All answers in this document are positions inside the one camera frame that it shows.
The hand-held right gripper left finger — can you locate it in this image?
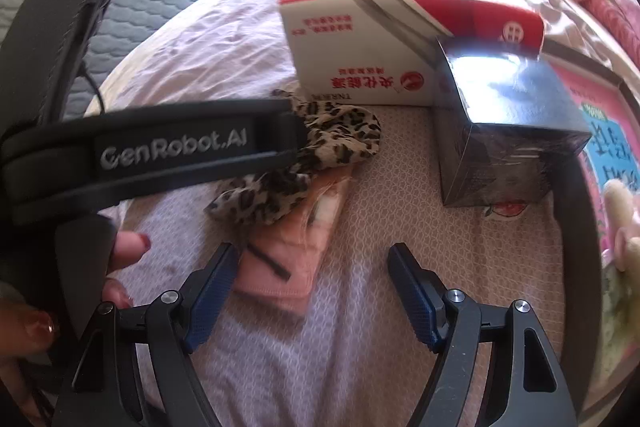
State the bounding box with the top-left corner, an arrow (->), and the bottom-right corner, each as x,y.
52,242 -> 241,427

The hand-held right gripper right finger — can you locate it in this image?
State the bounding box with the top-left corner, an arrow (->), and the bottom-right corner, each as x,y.
387,243 -> 576,427

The pink cloth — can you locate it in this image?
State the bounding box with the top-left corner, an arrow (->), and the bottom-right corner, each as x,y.
232,179 -> 351,318

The leopard print cloth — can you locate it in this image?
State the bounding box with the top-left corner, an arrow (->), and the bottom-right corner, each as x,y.
205,89 -> 383,225

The dark tray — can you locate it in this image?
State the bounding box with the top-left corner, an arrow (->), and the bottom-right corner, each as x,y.
542,49 -> 640,418

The teddy bear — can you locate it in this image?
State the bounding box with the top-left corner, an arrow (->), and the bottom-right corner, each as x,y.
597,179 -> 640,388

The person's left hand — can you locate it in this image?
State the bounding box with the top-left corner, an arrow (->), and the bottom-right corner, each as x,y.
0,229 -> 151,418

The dark blue box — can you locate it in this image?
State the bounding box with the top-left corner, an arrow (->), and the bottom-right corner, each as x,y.
434,36 -> 593,208

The red and white tissue box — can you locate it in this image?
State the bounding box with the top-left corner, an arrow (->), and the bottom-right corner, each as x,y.
279,0 -> 546,108

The pink book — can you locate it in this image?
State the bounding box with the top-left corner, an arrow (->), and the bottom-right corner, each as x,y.
547,62 -> 640,258

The black cable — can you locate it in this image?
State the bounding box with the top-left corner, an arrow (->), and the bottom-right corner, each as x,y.
79,57 -> 107,115

